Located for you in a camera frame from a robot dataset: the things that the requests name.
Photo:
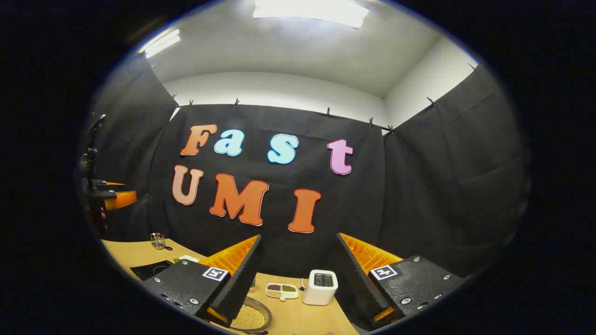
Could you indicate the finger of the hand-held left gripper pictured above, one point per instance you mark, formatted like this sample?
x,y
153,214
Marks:
x,y
122,200
109,184

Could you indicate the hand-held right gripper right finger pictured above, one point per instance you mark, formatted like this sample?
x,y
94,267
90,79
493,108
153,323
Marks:
x,y
356,284

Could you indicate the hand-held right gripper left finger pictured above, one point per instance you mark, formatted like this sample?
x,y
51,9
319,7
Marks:
x,y
237,284

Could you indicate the pile of yellow soybeans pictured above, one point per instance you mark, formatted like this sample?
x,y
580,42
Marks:
x,y
249,318

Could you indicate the black induction cooktop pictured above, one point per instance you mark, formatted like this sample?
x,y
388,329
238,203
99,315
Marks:
x,y
146,271

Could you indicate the white toaster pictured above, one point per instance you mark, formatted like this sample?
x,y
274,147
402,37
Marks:
x,y
319,294

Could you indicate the white divided bean dish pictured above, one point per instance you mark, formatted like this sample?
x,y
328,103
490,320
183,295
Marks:
x,y
281,294

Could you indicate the sandwich on white plate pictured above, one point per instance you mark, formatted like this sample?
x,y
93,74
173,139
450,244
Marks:
x,y
188,258

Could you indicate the small clear glass jar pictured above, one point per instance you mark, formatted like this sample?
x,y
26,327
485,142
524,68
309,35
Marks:
x,y
158,242

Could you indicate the ceiling light panel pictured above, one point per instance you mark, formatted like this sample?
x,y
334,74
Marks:
x,y
309,11
162,44

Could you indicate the row of black clips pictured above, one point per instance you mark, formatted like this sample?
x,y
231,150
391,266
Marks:
x,y
328,112

